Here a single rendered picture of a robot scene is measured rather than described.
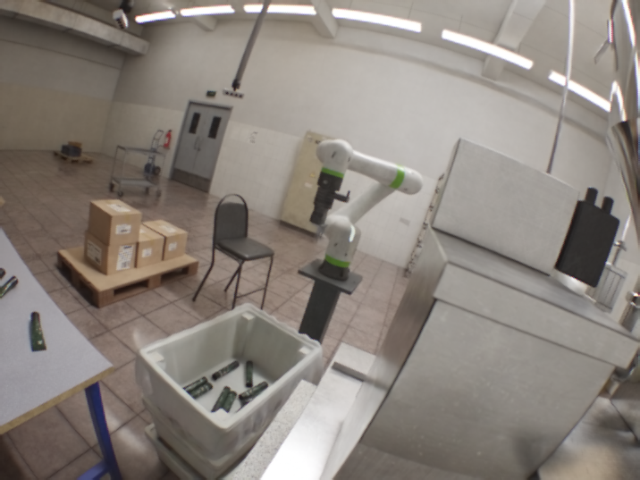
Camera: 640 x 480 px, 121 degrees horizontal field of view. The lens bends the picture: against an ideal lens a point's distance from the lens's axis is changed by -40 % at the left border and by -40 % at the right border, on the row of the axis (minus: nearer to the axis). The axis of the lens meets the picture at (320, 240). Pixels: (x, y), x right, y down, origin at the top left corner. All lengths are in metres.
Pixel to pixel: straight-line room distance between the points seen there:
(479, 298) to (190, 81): 8.52
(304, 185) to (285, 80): 2.46
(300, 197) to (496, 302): 5.76
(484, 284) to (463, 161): 0.20
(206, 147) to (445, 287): 7.64
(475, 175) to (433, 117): 5.74
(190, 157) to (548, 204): 7.91
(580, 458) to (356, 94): 6.26
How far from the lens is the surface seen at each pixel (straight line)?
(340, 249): 1.34
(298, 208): 5.92
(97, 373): 0.90
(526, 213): 0.37
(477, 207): 0.35
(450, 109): 6.16
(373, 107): 6.18
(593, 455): 0.41
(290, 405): 0.90
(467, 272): 0.18
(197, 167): 7.87
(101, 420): 1.14
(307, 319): 1.50
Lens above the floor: 1.39
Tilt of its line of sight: 14 degrees down
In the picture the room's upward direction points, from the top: 18 degrees clockwise
